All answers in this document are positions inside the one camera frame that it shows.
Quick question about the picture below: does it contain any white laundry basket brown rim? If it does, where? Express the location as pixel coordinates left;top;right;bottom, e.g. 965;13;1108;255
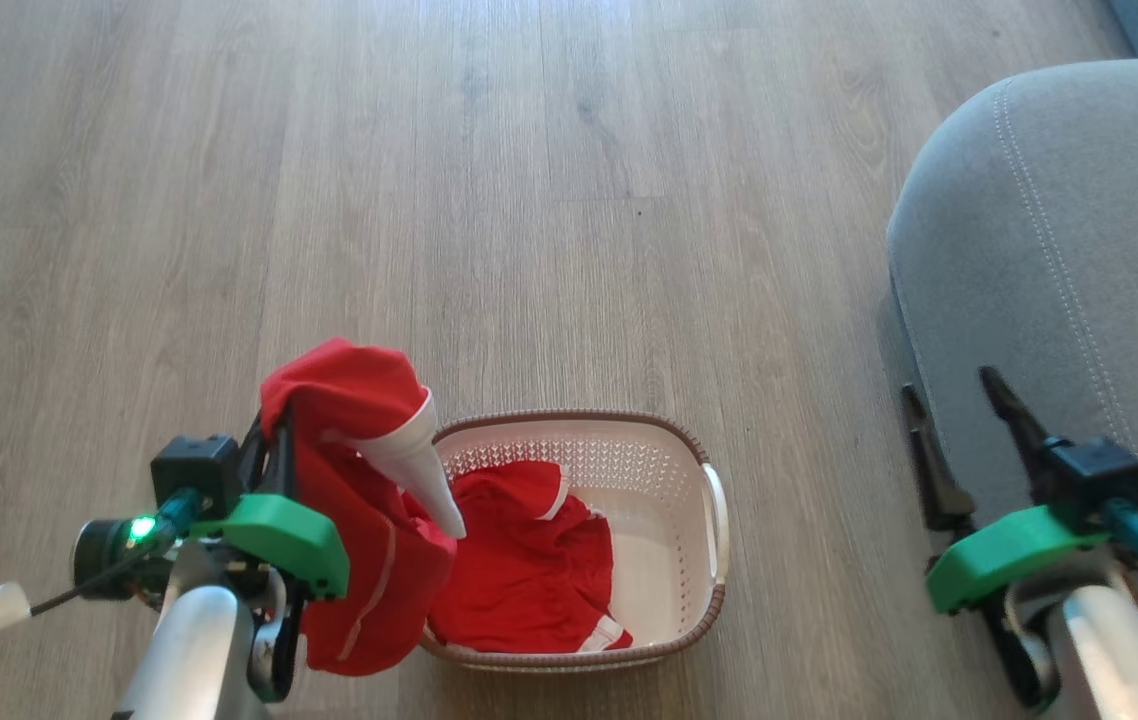
419;409;730;673

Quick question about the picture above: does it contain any grey fabric sofa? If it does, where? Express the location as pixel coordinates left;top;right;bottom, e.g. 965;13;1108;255
886;58;1138;701

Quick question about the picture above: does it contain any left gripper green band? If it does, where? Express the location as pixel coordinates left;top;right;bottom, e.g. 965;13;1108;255
189;410;352;603

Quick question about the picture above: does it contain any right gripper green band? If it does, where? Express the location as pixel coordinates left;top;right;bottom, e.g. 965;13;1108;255
901;366;1112;615

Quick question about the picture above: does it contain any red garment with white trim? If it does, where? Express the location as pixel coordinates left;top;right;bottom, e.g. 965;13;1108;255
426;460;633;654

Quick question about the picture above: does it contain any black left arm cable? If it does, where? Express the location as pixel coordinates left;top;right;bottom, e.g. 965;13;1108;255
0;490;200;658

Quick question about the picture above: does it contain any red garment with white collar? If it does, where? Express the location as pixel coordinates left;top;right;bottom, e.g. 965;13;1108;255
259;337;468;678

